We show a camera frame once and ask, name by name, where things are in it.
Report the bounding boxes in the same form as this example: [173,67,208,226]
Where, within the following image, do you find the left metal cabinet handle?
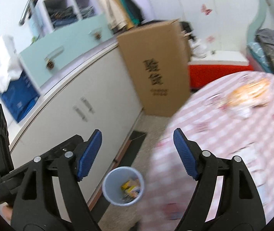
[73,106,88,122]

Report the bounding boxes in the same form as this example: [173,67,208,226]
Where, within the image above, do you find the pine cone ornament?
[93,31,102,41]
[46,59,55,70]

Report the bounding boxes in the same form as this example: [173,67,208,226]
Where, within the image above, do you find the person left hand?
[2,205,13,222]

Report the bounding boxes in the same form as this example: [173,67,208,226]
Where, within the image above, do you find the metal cabinet handle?
[81,97,95,114]
[73,106,88,122]

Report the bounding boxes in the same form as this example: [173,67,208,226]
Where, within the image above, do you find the yellow wrapper in bin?
[121,180,134,191]

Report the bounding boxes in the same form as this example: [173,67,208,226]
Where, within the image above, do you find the brown cardboard box with print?
[117,19,191,117]

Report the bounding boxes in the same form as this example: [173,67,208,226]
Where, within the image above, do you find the blue paper bag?
[0,71,40,123]

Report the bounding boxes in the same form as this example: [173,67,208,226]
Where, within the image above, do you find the white round trash bin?
[102,166,145,207]

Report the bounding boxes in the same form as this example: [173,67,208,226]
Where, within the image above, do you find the red storage box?
[188,65,254,90]

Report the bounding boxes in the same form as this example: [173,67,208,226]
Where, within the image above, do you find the white orange plastic bag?
[225,78,271,119]

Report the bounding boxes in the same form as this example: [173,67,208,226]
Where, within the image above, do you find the right metal cabinet handle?
[81,97,95,114]

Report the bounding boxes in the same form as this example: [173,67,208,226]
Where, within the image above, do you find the pink checkered bed sheet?
[138,71,274,230]

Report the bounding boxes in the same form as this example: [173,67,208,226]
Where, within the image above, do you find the white curved cabinet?
[10,43,142,206]

